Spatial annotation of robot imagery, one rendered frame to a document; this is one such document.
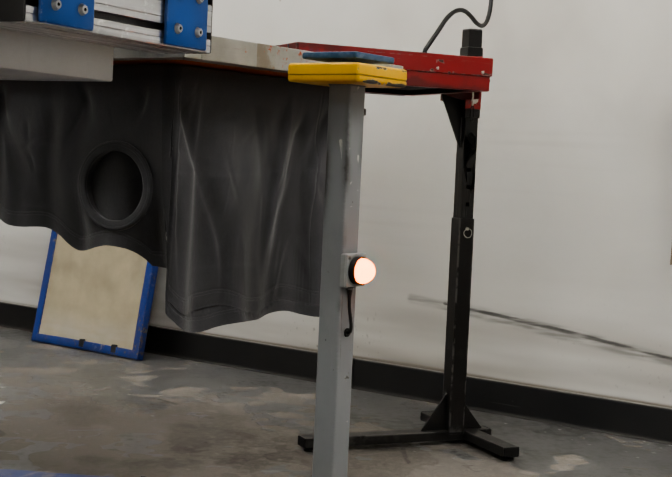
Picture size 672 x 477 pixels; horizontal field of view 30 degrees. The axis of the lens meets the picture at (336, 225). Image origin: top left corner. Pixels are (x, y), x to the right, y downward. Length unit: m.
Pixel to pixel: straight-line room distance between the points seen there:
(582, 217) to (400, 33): 0.93
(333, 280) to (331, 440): 0.24
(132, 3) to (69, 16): 0.12
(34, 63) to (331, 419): 0.72
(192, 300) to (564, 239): 2.17
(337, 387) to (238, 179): 0.42
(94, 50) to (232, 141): 0.52
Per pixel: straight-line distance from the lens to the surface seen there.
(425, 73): 3.35
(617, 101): 3.99
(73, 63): 1.58
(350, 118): 1.86
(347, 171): 1.85
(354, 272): 1.85
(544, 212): 4.08
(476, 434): 3.69
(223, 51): 1.93
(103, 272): 5.15
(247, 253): 2.14
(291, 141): 2.21
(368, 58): 1.84
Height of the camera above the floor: 0.81
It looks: 3 degrees down
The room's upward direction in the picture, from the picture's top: 3 degrees clockwise
